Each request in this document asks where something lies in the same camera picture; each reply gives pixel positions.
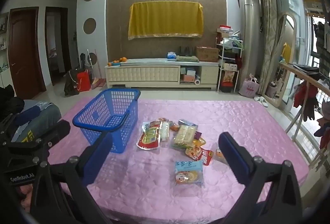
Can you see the small dark purple snack packet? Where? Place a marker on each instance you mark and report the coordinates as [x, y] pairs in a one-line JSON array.
[[198, 134]]

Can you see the wooden clothes rack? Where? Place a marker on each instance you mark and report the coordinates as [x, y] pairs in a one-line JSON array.
[[291, 68]]

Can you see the white pole mop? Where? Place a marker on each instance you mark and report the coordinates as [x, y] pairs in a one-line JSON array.
[[89, 64]]

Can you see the clear wafer stick packet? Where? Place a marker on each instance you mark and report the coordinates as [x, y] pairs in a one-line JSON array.
[[163, 131]]

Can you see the orange box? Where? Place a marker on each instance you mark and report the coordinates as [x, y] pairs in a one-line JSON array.
[[187, 78]]

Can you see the pink broom and dustpan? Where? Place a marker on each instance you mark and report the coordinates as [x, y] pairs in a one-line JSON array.
[[98, 82]]

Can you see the white slipper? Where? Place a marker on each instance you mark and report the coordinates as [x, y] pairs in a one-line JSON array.
[[257, 98], [263, 102]]

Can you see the black bag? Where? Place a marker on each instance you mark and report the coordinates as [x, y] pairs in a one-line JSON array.
[[71, 83]]

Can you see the green snack packet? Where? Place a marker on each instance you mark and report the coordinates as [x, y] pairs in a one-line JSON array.
[[180, 146]]

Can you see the silver tower air conditioner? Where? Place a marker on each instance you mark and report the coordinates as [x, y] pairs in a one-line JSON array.
[[251, 33]]

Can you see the dark wooden doorway frame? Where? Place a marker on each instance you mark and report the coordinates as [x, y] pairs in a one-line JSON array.
[[47, 46]]

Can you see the clear cracker packet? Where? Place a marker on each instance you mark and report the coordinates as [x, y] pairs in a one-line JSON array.
[[184, 135]]

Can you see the person's grey shirt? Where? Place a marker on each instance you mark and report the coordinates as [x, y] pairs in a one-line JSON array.
[[43, 115]]

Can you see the blue plastic basket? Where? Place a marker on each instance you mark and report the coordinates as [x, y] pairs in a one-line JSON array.
[[98, 126]]

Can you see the red and white box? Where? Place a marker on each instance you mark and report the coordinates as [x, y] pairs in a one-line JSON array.
[[224, 28]]

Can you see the long orange cartoon snack packet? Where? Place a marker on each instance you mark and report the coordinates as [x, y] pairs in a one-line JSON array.
[[220, 155]]

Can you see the red bag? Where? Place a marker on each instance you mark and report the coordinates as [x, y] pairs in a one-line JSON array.
[[83, 80]]

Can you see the red hanging garment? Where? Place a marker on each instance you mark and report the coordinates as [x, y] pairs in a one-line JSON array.
[[304, 100]]

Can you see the red and orange snack packet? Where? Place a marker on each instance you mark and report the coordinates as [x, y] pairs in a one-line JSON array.
[[203, 155]]

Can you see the white paper roll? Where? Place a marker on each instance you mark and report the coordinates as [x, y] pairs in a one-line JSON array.
[[197, 82]]

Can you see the orange snack pouch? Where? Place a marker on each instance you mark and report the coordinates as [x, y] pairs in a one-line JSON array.
[[199, 142]]

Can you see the light blue cartoon snack packet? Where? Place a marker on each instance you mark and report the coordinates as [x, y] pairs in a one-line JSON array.
[[189, 166]]

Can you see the small round brown wall disc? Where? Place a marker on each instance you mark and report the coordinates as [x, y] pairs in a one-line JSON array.
[[92, 59]]

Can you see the cream tv cabinet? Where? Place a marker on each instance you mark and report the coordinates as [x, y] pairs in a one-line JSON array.
[[141, 74]]

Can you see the cardboard box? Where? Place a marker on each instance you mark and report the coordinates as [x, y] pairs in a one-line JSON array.
[[207, 53]]

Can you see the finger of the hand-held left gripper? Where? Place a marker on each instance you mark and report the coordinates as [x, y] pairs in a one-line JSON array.
[[58, 131], [28, 113]]

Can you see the colourful printed bag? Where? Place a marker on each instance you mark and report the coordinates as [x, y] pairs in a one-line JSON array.
[[228, 77]]

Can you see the dark hanging clothes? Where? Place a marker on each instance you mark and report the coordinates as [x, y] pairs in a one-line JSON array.
[[322, 38]]

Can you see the green folded cloth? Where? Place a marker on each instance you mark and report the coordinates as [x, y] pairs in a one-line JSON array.
[[187, 58]]

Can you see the brown wooden door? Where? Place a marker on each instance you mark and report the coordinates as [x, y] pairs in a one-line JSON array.
[[23, 51]]

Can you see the yellow cloth cover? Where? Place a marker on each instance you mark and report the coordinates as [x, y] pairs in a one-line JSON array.
[[165, 20]]

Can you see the black router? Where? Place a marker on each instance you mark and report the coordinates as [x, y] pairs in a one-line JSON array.
[[185, 52]]

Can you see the white shelf rack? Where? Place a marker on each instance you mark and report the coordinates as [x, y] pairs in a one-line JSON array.
[[218, 58]]

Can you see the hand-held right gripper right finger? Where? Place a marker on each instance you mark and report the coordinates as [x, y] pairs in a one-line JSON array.
[[234, 157]]

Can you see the pink quilted mat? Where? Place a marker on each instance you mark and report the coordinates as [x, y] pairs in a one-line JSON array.
[[154, 187]]

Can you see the large red snack packet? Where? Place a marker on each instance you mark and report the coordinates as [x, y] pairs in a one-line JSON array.
[[148, 138]]

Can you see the beige patterned curtain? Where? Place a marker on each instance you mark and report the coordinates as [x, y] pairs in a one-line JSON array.
[[268, 33]]

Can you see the small orange snack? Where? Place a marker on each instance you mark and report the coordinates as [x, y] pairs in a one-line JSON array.
[[174, 127]]

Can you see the red and black box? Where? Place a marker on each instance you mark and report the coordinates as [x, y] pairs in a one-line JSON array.
[[226, 86]]

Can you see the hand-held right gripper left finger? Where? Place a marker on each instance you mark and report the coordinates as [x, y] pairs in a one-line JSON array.
[[96, 159]]

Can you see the white and blue box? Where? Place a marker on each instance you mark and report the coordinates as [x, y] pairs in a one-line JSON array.
[[190, 72]]

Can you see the pink tote bag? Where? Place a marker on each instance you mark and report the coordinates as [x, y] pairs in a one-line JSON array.
[[248, 87]]

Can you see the dark cloth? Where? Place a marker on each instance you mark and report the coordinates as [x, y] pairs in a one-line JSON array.
[[10, 105]]

